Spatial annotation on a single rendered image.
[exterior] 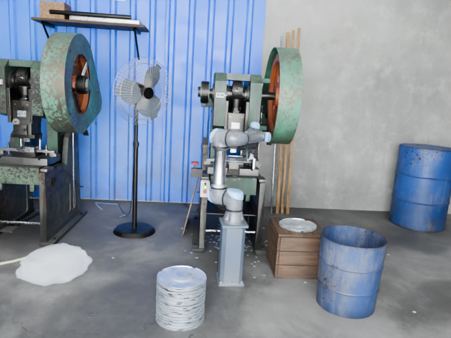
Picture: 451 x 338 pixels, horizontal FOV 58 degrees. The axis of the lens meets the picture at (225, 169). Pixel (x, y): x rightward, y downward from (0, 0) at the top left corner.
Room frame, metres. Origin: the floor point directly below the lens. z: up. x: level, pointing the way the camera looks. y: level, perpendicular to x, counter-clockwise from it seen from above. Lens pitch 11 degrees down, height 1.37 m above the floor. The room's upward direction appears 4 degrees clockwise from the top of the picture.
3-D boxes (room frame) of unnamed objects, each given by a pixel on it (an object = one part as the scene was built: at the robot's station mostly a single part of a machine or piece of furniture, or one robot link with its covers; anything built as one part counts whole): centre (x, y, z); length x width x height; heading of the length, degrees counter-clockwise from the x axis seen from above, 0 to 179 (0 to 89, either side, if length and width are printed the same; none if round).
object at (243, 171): (3.55, -0.06, 0.68); 0.45 x 0.30 x 0.06; 94
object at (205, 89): (3.55, 0.19, 1.31); 0.22 x 0.12 x 0.22; 4
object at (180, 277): (2.22, 0.22, 0.26); 0.29 x 0.29 x 0.01
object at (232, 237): (2.74, -0.08, 0.23); 0.19 x 0.19 x 0.45; 8
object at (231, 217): (2.74, -0.08, 0.50); 0.15 x 0.15 x 0.10
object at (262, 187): (3.71, -0.31, 0.45); 0.92 x 0.12 x 0.90; 4
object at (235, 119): (3.51, -0.06, 1.04); 0.17 x 0.15 x 0.30; 4
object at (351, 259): (2.51, -0.86, 0.24); 0.42 x 0.42 x 0.48
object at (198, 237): (3.67, 0.22, 0.45); 0.92 x 0.12 x 0.90; 4
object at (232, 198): (2.75, -0.07, 0.62); 0.13 x 0.12 x 0.14; 59
